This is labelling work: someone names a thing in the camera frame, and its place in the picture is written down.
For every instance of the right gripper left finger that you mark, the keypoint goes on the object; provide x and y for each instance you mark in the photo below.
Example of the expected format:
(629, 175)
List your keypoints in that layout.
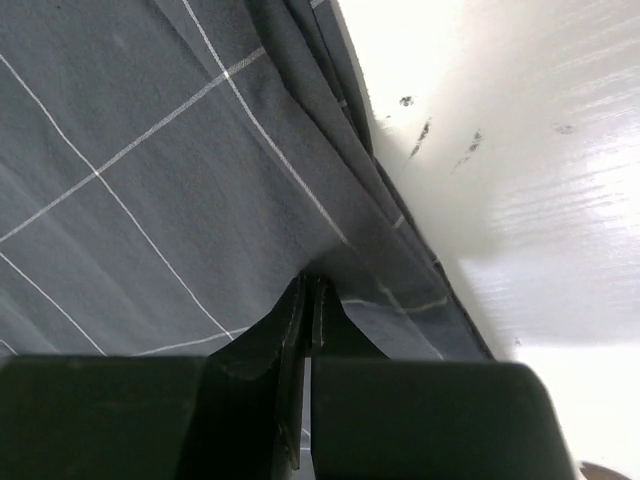
(234, 414)

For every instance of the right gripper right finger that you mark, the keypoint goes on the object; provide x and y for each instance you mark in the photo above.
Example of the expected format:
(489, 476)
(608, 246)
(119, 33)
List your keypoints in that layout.
(373, 417)

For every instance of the dark grey checked cloth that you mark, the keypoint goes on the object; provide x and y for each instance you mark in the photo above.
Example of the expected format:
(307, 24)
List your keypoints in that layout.
(168, 167)

